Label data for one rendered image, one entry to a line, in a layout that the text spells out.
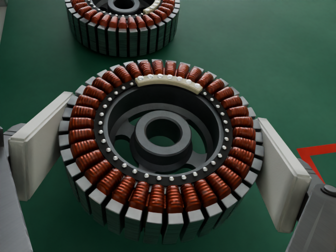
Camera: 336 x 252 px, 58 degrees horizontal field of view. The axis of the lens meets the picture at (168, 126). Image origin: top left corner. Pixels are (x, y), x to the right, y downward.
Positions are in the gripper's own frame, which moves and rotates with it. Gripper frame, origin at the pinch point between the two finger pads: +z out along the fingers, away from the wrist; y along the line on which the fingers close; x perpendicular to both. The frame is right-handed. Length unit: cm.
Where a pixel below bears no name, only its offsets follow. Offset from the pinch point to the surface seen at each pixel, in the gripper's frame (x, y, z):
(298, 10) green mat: 8.6, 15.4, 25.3
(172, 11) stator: 6.6, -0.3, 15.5
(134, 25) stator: 5.0, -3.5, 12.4
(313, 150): -2.3, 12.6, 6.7
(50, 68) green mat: 0.3, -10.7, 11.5
